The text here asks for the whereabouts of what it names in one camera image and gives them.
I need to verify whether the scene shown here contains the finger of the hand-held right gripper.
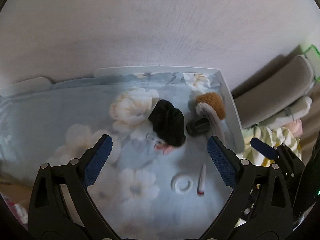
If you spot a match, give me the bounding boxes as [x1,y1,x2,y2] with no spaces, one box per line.
[237,184,261,225]
[250,137,306,188]

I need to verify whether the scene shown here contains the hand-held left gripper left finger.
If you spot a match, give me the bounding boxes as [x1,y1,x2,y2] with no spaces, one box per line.
[27,134,118,240]

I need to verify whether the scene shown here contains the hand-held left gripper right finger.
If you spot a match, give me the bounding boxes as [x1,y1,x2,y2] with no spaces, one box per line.
[200,135,294,240]

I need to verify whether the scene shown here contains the white pen with red end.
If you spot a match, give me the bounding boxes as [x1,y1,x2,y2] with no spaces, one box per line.
[196,164,207,196]

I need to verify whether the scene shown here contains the pink cloth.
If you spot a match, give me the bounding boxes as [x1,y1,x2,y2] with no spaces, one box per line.
[287,119,303,138]

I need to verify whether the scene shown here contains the dark grey cylindrical item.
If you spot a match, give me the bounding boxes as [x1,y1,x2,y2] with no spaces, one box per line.
[186,118,210,136]

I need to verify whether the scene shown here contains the white rimmed bed table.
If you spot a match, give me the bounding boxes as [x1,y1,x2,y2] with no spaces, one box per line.
[0,66,243,153]

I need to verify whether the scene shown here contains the brown and grey furry item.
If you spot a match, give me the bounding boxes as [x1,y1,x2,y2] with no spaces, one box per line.
[194,92,227,143]

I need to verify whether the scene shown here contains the light blue floral blanket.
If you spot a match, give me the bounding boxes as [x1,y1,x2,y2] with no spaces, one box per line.
[0,72,241,240]

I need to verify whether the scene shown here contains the green box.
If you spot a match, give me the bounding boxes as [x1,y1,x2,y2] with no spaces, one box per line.
[301,44,320,83]

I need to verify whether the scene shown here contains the light grey strapped cushion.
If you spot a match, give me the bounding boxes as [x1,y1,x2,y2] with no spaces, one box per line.
[259,96,313,127]

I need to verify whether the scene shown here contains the white ring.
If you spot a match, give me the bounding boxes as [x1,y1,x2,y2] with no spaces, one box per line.
[170,172,194,195]

